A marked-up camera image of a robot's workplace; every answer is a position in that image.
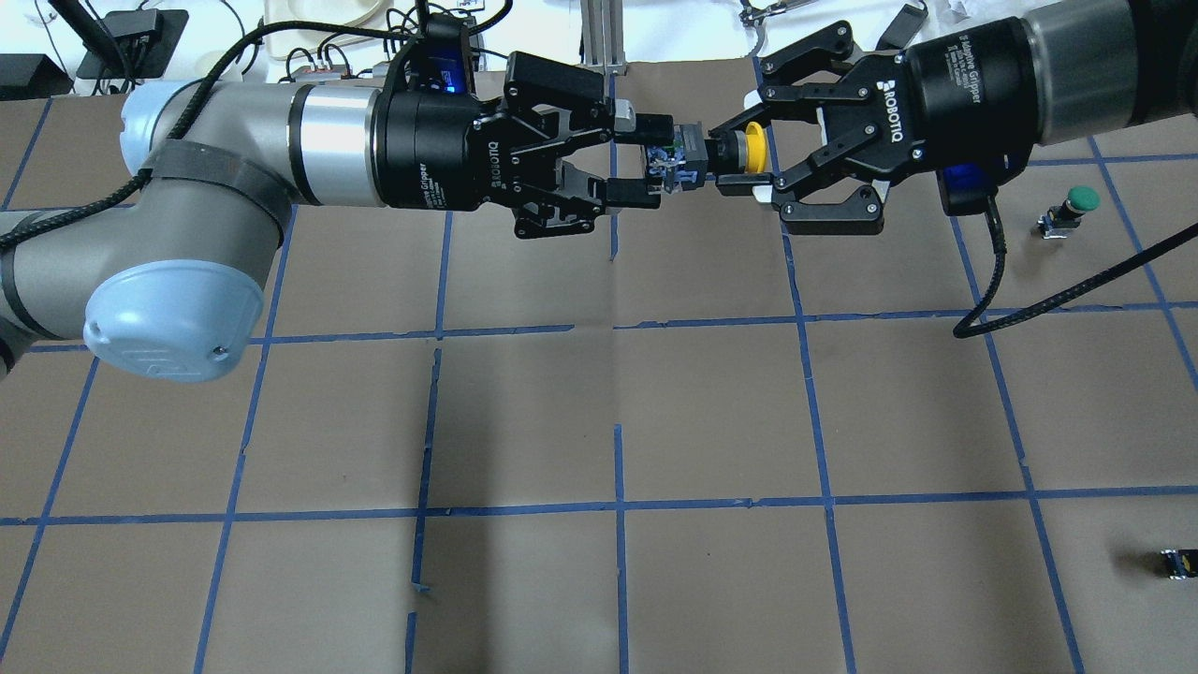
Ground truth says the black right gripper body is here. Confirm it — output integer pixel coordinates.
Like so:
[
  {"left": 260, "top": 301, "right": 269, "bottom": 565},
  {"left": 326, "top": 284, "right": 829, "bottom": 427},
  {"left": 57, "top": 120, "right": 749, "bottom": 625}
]
[{"left": 760, "top": 18, "right": 1040, "bottom": 235}]

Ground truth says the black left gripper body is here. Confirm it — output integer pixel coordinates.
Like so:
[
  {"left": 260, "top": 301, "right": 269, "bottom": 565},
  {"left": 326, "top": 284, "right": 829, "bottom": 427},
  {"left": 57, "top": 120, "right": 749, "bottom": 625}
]
[{"left": 373, "top": 51, "right": 618, "bottom": 239}]

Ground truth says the yellow push button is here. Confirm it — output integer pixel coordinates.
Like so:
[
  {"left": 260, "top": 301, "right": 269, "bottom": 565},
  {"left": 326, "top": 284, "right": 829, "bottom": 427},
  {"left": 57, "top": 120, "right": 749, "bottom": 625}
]
[{"left": 643, "top": 125, "right": 767, "bottom": 195}]

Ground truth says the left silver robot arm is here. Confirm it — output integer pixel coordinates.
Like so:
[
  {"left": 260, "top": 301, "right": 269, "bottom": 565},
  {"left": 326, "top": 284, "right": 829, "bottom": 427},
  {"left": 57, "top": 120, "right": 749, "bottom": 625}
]
[{"left": 4, "top": 51, "right": 673, "bottom": 383}]

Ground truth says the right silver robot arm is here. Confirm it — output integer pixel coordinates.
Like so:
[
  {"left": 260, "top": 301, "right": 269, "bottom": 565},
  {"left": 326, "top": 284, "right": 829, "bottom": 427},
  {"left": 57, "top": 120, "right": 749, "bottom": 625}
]
[{"left": 707, "top": 1, "right": 1197, "bottom": 236}]

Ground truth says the green push button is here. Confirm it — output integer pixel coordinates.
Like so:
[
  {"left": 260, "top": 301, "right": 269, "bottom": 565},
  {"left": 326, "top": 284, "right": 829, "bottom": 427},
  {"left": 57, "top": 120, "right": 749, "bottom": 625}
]
[{"left": 1037, "top": 186, "right": 1101, "bottom": 242}]

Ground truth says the small black contact block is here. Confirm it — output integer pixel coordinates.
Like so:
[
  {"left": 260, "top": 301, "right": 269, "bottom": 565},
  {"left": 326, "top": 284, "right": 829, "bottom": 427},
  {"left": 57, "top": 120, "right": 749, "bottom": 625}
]
[{"left": 1158, "top": 548, "right": 1198, "bottom": 579}]

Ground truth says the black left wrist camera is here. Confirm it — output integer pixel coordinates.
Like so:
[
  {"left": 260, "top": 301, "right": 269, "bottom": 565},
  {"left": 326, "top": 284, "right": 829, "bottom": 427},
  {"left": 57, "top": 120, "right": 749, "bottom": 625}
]
[{"left": 401, "top": 13, "right": 476, "bottom": 95}]

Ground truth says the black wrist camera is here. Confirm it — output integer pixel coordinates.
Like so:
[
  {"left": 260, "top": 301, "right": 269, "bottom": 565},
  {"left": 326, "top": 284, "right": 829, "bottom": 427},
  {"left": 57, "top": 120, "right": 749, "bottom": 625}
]
[
  {"left": 934, "top": 159, "right": 1004, "bottom": 217},
  {"left": 401, "top": 13, "right": 476, "bottom": 95}
]

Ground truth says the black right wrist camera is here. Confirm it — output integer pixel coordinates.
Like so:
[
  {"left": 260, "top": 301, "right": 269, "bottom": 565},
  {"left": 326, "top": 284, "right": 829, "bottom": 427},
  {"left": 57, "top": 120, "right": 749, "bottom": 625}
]
[{"left": 934, "top": 159, "right": 1004, "bottom": 217}]

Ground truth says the aluminium frame post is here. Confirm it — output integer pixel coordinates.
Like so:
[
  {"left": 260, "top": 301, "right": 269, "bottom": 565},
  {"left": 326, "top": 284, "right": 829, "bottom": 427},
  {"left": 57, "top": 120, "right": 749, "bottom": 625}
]
[{"left": 580, "top": 0, "right": 627, "bottom": 75}]

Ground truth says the black braided cable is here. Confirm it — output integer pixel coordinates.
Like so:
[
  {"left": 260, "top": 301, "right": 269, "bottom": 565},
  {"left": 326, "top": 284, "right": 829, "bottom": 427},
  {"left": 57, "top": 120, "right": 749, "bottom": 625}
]
[{"left": 952, "top": 192, "right": 1198, "bottom": 340}]

